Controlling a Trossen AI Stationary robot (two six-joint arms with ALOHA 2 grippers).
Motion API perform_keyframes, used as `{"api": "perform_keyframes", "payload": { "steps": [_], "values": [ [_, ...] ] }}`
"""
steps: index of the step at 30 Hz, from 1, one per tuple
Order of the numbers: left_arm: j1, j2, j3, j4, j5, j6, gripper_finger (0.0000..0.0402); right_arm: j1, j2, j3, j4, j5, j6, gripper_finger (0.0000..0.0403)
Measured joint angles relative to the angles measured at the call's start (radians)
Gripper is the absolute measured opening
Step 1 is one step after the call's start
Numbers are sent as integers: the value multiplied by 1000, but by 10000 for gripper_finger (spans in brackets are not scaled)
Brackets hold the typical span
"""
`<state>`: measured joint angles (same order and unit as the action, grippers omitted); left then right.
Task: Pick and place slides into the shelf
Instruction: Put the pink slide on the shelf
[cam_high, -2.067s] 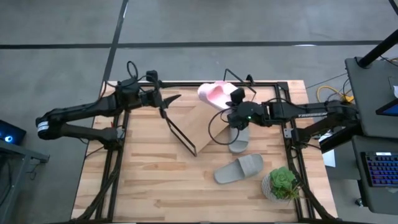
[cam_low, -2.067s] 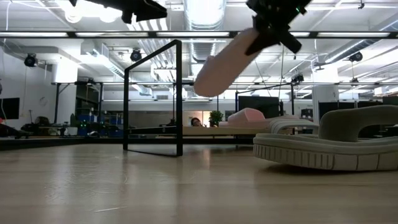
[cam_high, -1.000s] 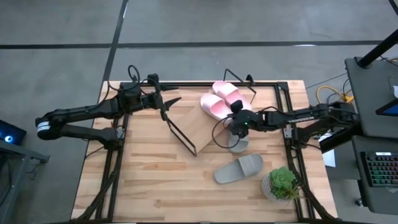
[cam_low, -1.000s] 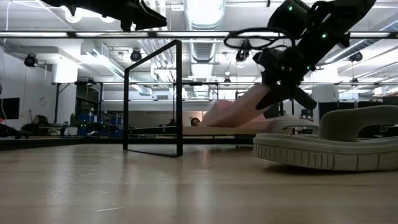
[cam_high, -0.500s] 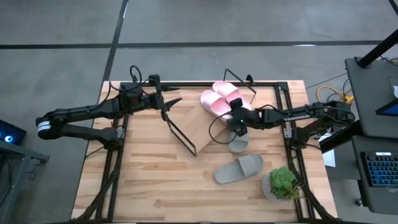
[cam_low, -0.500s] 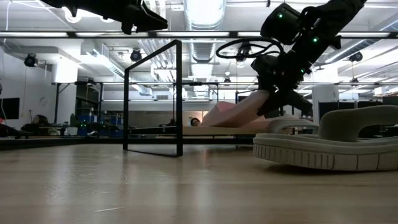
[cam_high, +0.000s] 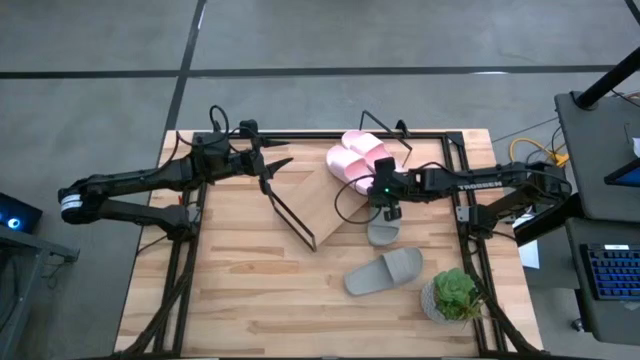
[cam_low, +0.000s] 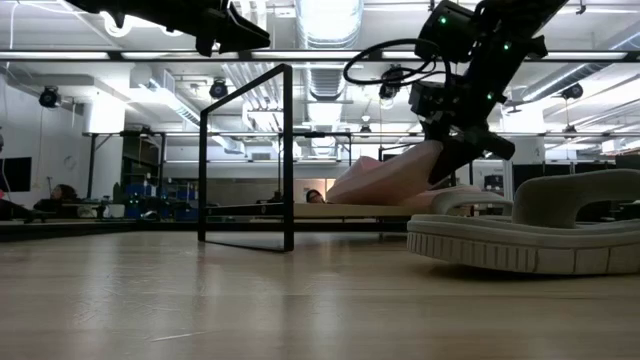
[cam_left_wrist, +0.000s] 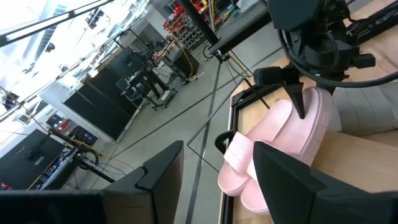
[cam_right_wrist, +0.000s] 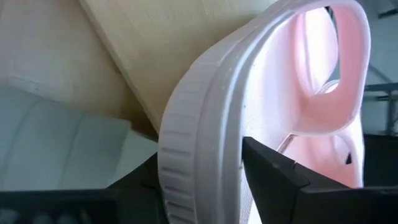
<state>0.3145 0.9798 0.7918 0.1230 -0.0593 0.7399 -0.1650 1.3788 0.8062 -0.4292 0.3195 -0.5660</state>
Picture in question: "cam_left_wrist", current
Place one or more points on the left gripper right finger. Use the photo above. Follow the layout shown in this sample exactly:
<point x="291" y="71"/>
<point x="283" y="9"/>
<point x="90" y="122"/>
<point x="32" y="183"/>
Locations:
<point x="295" y="199"/>

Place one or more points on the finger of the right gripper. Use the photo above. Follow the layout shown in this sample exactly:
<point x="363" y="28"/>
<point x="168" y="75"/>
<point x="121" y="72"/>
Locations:
<point x="298" y="98"/>
<point x="332" y="88"/>

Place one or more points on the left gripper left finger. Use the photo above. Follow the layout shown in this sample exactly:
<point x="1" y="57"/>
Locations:
<point x="155" y="193"/>

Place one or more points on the pink slide sandal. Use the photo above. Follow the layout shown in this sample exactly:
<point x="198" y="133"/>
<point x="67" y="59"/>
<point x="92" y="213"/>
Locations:
<point x="255" y="199"/>
<point x="280" y="130"/>

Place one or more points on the grey slide sandal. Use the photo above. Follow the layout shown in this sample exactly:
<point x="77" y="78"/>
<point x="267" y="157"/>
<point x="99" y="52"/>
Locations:
<point x="367" y="109"/>

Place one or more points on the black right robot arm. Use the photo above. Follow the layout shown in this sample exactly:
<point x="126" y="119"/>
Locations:
<point x="295" y="14"/>

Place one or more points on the grey desk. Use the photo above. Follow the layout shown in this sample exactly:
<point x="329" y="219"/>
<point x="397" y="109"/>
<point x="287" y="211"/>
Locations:
<point x="239" y="28"/>

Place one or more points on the black metal cart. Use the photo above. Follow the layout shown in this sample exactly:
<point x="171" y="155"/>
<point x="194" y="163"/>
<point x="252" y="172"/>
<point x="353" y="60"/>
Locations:
<point x="155" y="81"/>

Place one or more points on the black pole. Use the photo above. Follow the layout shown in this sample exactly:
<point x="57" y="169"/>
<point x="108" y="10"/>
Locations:
<point x="199" y="21"/>

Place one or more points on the red parts rack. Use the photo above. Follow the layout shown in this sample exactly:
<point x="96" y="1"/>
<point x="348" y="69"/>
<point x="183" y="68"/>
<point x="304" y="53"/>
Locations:
<point x="183" y="25"/>

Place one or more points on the black overhead rig beam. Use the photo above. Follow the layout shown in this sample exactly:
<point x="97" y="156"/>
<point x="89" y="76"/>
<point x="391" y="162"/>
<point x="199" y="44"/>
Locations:
<point x="46" y="24"/>

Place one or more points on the wooden shelf with black frame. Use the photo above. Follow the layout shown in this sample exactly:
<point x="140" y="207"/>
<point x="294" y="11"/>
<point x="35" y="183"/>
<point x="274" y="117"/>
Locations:
<point x="357" y="161"/>

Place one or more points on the black partition wall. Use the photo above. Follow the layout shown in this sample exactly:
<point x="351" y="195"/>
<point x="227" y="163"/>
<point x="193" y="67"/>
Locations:
<point x="25" y="161"/>
<point x="102" y="99"/>

